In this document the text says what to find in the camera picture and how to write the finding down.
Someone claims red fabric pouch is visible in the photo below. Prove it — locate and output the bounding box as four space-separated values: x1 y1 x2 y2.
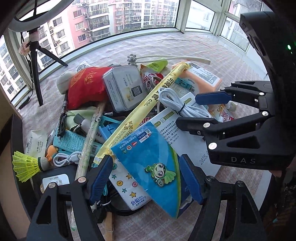
68 67 111 110

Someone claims black marker pen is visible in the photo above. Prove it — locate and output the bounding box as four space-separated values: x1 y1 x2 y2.
57 91 68 139

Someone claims blue frog tissue pack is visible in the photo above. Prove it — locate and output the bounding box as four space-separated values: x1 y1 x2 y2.
111 122 182 218

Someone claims teal sachet packet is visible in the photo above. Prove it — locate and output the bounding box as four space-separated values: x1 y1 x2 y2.
52 129 102 158

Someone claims white head massager stick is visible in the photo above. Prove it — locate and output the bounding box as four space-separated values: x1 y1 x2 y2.
127 54 211 66

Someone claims white star-print tissue pack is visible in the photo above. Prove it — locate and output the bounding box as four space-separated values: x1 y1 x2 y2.
109 159 151 210

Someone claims ring light on tripod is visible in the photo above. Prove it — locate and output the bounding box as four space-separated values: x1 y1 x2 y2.
8 0 72 106

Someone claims chopsticks green print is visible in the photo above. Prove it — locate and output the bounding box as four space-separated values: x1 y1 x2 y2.
75 101 107 180

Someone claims white usb cable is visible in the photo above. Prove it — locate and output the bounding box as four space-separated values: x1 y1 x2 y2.
157 87 212 118
52 151 82 167

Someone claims orange tissue pack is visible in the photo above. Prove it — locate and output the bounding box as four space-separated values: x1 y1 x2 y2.
175 61 222 95

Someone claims silver metal tin box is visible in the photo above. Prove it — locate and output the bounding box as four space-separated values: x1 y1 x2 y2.
102 66 147 113

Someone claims white cream tube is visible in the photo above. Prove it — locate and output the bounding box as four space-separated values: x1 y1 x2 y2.
73 114 105 144

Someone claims black card holder white label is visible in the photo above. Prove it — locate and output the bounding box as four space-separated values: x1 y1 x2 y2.
32 164 77 199

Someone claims yellow-green plastic shuttlecock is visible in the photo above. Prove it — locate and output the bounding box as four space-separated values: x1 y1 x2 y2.
12 151 51 182

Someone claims white round pouch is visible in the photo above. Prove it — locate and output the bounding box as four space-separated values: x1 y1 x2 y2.
56 71 76 94

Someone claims white cardboard box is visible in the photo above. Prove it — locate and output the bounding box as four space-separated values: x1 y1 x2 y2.
143 92 221 178

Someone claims coffee mix sachet red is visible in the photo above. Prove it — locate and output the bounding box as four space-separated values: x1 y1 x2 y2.
140 64 164 92

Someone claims white wet-wipe packet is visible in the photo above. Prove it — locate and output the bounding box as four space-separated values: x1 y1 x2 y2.
25 130 48 158

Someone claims black tray box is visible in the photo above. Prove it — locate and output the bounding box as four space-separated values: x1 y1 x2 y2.
11 114 77 219

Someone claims orange toy figure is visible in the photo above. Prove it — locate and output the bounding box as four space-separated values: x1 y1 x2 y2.
46 145 58 162

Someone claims blue plastic clip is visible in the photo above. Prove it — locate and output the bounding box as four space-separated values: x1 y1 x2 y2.
98 116 121 141

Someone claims green snack packet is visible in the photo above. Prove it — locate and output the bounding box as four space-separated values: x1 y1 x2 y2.
147 60 168 73

